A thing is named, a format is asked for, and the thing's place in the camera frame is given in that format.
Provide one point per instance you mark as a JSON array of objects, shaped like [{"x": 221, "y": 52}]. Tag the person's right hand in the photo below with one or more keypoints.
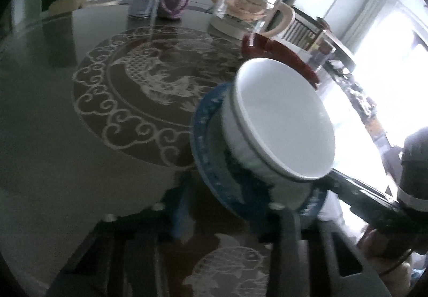
[{"x": 378, "y": 260}]

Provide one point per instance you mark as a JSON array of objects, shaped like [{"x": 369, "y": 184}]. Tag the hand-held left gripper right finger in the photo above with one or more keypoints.
[{"x": 287, "y": 233}]

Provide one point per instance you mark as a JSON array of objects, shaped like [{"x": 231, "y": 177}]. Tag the red flower-shaped plate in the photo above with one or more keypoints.
[{"x": 287, "y": 56}]

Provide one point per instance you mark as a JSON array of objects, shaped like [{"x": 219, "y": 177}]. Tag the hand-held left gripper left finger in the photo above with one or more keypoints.
[{"x": 182, "y": 216}]

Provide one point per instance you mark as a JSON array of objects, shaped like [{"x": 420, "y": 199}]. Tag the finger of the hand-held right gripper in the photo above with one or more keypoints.
[{"x": 364, "y": 200}]

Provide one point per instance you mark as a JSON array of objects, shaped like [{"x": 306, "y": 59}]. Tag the cardboard box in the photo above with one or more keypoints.
[{"x": 67, "y": 3}]

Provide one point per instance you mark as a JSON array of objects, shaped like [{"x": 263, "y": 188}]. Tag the white bowl blue flowers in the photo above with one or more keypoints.
[{"x": 284, "y": 116}]

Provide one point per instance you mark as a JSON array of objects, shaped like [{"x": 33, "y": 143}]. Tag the dark wooden chair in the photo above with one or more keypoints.
[{"x": 301, "y": 34}]

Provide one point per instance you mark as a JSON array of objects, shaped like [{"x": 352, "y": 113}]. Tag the glass electric kettle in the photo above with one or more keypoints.
[{"x": 244, "y": 6}]

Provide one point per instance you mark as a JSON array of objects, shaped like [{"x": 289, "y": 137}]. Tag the white ribbed bowl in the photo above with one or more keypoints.
[{"x": 230, "y": 136}]

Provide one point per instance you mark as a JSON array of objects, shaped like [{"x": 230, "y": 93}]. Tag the blue patterned bowl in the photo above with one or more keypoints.
[{"x": 214, "y": 163}]

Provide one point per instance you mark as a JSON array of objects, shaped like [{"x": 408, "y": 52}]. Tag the white sheer curtain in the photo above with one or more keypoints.
[{"x": 374, "y": 16}]

